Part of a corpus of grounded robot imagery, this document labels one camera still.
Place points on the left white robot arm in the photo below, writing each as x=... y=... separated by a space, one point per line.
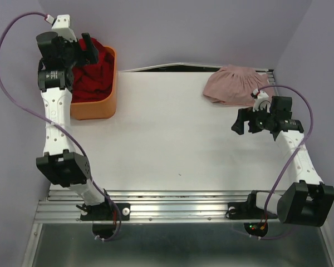
x=60 y=163

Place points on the pink pleated skirt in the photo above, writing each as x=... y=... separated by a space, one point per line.
x=233 y=85

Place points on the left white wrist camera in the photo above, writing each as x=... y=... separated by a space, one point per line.
x=61 y=25

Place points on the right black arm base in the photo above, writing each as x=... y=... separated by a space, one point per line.
x=253 y=207

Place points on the orange plastic basket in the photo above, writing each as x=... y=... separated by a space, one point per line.
x=100 y=109

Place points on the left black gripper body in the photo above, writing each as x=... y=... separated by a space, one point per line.
x=73 y=56

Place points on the red pleated skirt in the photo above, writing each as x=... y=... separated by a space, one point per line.
x=93 y=83

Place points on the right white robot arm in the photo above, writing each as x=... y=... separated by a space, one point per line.
x=308 y=200

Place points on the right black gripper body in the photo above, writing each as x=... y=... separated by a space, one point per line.
x=261 y=120

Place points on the aluminium rail frame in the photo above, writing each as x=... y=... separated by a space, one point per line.
x=171 y=154

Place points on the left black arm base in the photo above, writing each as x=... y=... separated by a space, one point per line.
x=104 y=212

